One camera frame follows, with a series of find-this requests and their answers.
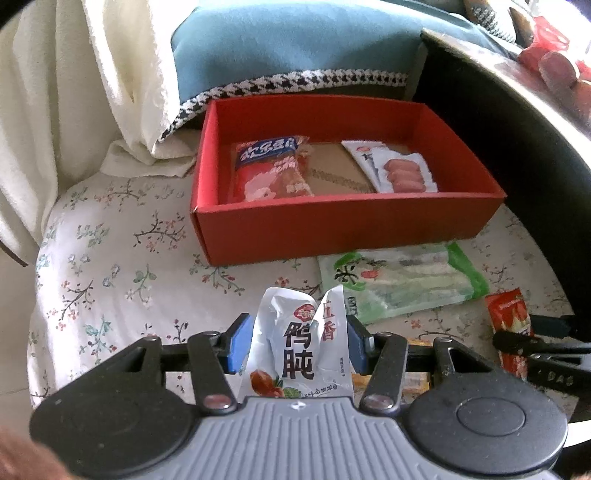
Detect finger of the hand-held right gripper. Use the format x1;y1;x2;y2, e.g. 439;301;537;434
529;314;578;341
492;331;591;356

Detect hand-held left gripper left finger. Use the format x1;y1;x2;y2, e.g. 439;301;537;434
99;314;254;414

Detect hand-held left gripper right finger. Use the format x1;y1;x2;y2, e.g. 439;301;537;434
346;314;492;414

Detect red crown snack packet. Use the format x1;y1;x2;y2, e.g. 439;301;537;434
484;288;537;381

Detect white snack packet black characters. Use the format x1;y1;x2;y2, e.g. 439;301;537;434
239;285;355;400

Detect yellow orange snack packet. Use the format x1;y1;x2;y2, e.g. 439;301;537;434
353;371;432;401

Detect green snack packet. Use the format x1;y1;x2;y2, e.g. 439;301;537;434
318;242;490;325

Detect red cardboard box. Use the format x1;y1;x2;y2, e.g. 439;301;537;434
188;95;508;267

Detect blue and red snack packet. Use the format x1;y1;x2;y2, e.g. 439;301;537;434
229;135;317;204

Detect white sausage packet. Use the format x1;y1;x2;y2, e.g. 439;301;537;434
341;140;439;195

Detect floral mat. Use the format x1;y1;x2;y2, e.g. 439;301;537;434
28;175;578;416

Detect dark coffee table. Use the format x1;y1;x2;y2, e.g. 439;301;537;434
406;28;591;462

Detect red apple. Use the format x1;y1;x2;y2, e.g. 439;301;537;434
539;51;579;89
570;80;591;121

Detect red plastic bag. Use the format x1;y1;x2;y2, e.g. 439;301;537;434
517;16;573;70

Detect white blanket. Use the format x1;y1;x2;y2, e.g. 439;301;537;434
0;0;199;268

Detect blue houndstooth-trimmed blanket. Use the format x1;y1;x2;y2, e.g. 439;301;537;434
154;0;513;144

